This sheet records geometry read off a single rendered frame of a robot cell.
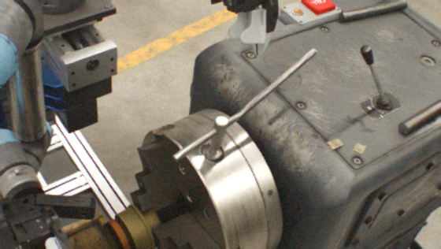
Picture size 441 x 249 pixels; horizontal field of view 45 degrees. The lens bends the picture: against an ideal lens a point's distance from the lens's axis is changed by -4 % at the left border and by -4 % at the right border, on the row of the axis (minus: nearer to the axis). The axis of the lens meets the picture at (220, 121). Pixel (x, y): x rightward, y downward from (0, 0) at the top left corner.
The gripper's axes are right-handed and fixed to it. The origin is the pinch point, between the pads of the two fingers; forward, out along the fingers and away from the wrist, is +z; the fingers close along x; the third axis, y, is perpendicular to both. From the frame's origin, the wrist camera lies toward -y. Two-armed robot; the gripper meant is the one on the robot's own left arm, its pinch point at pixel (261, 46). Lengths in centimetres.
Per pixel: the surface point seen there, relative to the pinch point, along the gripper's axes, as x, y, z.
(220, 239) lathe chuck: 8.2, 17.1, 28.0
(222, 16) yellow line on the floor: -200, -121, 75
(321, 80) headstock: -1.7, -15.7, 12.4
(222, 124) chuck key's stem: 5.6, 12.8, 7.9
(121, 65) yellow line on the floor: -188, -47, 79
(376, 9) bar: -12.0, -43.4, 6.9
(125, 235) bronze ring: -2.6, 30.0, 27.5
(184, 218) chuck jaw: -1.0, 18.8, 28.3
